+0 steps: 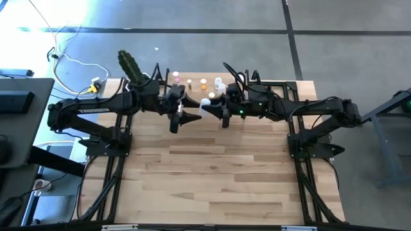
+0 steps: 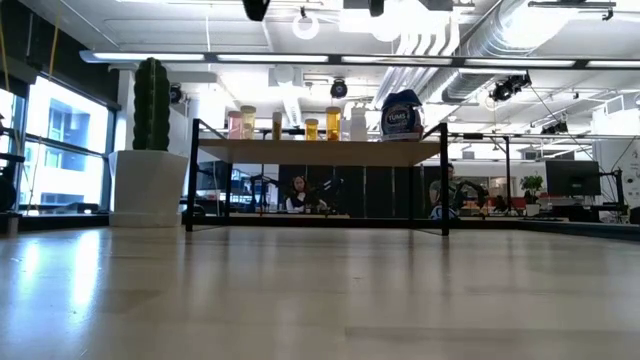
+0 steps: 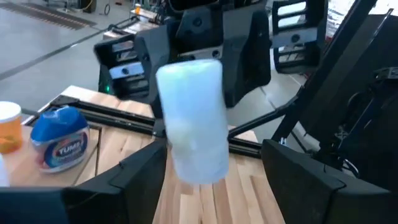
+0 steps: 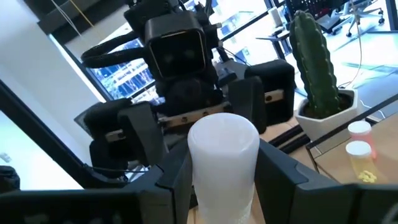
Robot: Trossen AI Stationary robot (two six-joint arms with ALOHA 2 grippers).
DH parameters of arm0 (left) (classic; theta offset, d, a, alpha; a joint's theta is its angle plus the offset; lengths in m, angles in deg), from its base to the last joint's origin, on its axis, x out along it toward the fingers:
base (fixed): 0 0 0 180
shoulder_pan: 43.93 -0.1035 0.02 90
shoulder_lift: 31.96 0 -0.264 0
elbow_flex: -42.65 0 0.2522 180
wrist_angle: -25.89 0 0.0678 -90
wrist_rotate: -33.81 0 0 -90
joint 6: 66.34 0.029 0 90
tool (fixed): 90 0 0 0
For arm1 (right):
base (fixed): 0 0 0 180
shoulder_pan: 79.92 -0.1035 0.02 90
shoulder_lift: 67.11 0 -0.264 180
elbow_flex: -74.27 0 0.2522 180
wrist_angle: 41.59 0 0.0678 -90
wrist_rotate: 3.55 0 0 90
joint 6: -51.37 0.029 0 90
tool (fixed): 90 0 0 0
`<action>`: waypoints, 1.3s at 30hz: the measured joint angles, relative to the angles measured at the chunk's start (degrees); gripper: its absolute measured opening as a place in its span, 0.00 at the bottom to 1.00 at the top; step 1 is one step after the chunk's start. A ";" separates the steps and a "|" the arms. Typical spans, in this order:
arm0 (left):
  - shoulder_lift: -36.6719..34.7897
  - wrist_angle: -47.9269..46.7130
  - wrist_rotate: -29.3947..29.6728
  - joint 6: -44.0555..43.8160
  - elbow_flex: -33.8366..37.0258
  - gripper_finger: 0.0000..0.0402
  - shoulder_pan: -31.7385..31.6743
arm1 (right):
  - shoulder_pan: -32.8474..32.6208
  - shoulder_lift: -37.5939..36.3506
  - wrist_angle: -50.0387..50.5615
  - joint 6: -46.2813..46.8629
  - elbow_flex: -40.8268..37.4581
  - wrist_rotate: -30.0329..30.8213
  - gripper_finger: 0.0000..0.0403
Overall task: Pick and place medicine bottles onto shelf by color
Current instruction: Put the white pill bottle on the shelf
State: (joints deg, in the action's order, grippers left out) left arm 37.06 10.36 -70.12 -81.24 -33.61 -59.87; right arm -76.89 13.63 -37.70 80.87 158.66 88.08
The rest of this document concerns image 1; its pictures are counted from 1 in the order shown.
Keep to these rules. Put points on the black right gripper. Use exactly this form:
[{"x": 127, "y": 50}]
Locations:
[{"x": 241, "y": 102}]

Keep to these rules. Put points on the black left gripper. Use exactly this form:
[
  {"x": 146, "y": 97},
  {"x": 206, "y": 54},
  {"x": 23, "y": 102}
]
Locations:
[{"x": 175, "y": 106}]

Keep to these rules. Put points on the orange pill bottle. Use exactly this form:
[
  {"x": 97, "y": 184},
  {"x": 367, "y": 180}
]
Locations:
[{"x": 211, "y": 95}]

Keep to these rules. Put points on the opaque white pill bottle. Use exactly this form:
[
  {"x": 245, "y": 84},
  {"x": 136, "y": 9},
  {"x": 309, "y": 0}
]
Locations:
[{"x": 204, "y": 102}]

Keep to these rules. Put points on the pale yellow pill bottle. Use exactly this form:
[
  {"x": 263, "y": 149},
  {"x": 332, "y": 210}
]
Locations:
[{"x": 203, "y": 85}]

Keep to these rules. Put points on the white tube yellow label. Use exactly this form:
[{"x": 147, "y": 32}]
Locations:
[{"x": 189, "y": 84}]

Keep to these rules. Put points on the purple pink pill bottle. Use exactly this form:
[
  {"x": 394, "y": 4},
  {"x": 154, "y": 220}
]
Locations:
[{"x": 176, "y": 78}]

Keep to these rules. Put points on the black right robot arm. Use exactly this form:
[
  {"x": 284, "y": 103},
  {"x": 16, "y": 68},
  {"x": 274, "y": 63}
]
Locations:
[{"x": 308, "y": 107}]

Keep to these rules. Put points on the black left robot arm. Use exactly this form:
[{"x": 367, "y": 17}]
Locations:
[{"x": 96, "y": 106}]

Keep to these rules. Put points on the wooden shelf black metal legs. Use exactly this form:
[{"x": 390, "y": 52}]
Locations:
[{"x": 196, "y": 76}]

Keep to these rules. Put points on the black clamp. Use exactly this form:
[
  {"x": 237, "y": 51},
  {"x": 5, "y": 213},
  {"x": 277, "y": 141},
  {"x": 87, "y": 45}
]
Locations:
[
  {"x": 256, "y": 76},
  {"x": 158, "y": 77}
]

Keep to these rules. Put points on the green cactus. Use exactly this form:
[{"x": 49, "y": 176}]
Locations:
[{"x": 130, "y": 65}]

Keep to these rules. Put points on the white power adapter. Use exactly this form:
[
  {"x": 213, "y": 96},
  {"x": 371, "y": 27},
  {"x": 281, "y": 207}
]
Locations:
[{"x": 96, "y": 80}]

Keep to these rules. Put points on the yellow plug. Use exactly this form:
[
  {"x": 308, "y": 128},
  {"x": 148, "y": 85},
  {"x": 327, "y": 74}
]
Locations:
[{"x": 93, "y": 88}]

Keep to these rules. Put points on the white floor box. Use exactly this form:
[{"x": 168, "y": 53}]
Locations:
[{"x": 77, "y": 154}]

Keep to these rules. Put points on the black desk leg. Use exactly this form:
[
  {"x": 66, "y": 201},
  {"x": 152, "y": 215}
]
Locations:
[{"x": 57, "y": 162}]

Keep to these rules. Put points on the black office chair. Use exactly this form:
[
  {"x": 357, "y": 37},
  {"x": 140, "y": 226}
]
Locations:
[{"x": 32, "y": 134}]

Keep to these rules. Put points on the white cup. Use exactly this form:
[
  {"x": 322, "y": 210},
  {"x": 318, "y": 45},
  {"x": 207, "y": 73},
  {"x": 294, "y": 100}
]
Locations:
[{"x": 43, "y": 185}]

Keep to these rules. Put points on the grey metal cart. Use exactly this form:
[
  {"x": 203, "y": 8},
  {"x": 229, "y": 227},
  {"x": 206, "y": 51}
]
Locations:
[{"x": 385, "y": 150}]

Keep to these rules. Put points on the black flat device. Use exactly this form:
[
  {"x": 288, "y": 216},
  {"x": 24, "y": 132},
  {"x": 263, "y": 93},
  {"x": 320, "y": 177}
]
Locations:
[{"x": 16, "y": 72}]

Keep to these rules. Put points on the black side table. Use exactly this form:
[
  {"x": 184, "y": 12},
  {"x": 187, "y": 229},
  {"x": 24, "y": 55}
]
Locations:
[{"x": 16, "y": 183}]

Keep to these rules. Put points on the black computer mouse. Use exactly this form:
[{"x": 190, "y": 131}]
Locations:
[{"x": 9, "y": 210}]

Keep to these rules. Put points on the black aluminium table frame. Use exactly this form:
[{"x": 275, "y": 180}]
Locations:
[{"x": 291, "y": 86}]

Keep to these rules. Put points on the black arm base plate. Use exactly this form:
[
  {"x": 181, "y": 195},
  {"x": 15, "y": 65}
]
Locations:
[
  {"x": 324, "y": 151},
  {"x": 96, "y": 149}
]

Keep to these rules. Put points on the silver aluminium bracket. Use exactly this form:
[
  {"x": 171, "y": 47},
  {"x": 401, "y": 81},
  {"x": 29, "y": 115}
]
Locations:
[
  {"x": 119, "y": 227},
  {"x": 298, "y": 228}
]

